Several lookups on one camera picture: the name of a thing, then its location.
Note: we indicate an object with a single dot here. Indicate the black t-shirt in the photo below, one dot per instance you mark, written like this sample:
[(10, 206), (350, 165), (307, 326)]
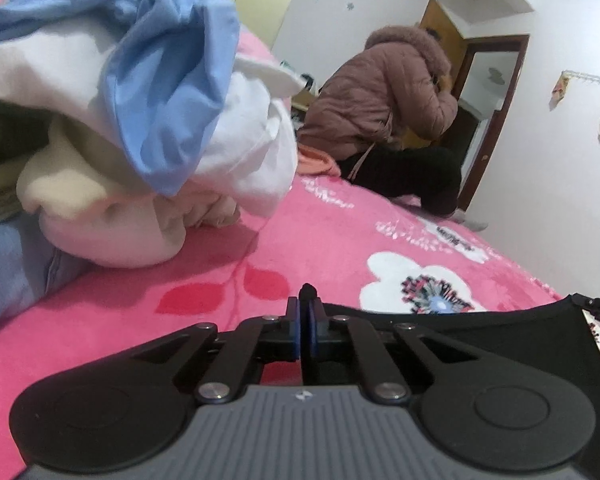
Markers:
[(480, 350)]

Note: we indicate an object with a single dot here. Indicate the wooden door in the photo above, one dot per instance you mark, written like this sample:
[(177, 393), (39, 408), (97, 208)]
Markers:
[(442, 17)]

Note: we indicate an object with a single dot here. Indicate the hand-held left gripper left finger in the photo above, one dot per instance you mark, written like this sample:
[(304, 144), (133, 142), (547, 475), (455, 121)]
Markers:
[(295, 340)]

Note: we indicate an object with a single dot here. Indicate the pink floral blanket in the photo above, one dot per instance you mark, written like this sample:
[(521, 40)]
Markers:
[(305, 240)]

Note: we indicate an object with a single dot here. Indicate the cream fleece garment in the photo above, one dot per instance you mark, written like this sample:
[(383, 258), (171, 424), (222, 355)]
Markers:
[(65, 180)]

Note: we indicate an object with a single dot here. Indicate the white wall hook rack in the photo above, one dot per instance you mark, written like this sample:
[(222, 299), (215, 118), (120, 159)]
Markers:
[(592, 79)]

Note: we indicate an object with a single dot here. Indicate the dark grey garment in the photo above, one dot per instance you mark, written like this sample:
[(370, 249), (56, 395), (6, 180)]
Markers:
[(5, 135)]

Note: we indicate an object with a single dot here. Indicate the coral cloth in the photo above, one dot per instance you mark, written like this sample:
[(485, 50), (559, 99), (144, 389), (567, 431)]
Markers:
[(317, 162)]

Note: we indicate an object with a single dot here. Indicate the blue garment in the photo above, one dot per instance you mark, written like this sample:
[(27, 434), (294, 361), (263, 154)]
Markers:
[(170, 100)]

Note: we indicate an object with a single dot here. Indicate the small hanging patterned cloth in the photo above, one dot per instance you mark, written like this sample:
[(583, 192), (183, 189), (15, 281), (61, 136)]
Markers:
[(561, 89)]

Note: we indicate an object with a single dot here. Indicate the white garment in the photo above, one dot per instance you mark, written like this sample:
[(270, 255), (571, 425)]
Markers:
[(250, 160)]

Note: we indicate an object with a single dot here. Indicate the blue jeans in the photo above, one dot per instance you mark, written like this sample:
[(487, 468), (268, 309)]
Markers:
[(15, 270)]

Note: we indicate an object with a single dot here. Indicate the dark door frame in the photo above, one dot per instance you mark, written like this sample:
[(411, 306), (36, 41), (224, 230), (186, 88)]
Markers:
[(504, 110)]

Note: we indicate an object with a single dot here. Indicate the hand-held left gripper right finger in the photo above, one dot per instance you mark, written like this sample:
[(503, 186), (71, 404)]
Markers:
[(314, 340)]

